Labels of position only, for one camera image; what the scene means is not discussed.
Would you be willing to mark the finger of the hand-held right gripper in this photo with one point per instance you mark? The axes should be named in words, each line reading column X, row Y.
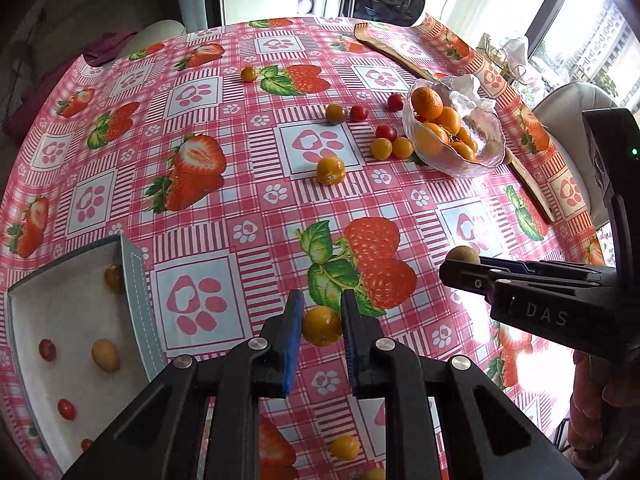
column 465, row 277
column 560, row 269

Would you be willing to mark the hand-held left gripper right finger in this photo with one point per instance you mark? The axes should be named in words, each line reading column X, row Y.
column 352, row 345

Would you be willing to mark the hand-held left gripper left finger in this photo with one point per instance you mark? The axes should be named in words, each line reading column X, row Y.
column 292, row 345

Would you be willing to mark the brown longan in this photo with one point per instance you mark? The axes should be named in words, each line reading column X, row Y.
column 464, row 253

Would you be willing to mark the yellow cherry tomato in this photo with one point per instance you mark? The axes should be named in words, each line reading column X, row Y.
column 114, row 278
column 402, row 147
column 331, row 170
column 105, row 355
column 381, row 148
column 345, row 447
column 322, row 326

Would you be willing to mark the clear glass bowl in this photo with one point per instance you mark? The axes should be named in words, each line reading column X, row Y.
column 450, row 160

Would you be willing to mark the red cherry tomato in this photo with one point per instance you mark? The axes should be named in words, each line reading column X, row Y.
column 66, row 408
column 395, row 102
column 86, row 444
column 358, row 112
column 47, row 350
column 386, row 132

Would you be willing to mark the grey tray with white lining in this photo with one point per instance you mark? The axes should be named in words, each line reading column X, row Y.
column 60, row 320

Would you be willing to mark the person's right hand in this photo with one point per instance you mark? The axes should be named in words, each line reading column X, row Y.
column 587, row 410

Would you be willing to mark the orange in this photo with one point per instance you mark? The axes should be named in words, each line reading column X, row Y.
column 462, row 151
column 429, row 140
column 448, row 119
column 467, row 135
column 426, row 101

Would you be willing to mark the grey padded chair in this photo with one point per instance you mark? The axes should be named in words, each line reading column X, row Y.
column 575, row 105

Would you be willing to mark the red checked fruit-print tablecloth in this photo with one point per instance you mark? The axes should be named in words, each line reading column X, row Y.
column 225, row 185

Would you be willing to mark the orange green cherry tomato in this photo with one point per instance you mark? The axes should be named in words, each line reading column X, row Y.
column 336, row 113

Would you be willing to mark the white cloth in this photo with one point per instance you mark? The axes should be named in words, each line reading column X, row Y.
column 515, row 50

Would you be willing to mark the long wooden paddle board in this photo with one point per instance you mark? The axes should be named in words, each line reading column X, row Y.
column 390, row 45

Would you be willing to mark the beige chair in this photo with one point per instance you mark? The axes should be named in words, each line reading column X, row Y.
column 155, row 37

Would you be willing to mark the maroon cloth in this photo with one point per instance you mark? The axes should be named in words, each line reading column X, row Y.
column 75, row 75

